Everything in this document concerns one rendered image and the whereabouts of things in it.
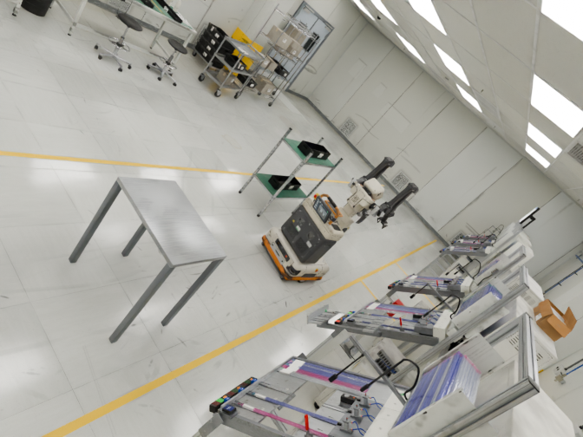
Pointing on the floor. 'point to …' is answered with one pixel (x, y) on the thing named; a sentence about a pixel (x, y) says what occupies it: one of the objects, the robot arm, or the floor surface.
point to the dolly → (208, 42)
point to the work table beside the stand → (160, 202)
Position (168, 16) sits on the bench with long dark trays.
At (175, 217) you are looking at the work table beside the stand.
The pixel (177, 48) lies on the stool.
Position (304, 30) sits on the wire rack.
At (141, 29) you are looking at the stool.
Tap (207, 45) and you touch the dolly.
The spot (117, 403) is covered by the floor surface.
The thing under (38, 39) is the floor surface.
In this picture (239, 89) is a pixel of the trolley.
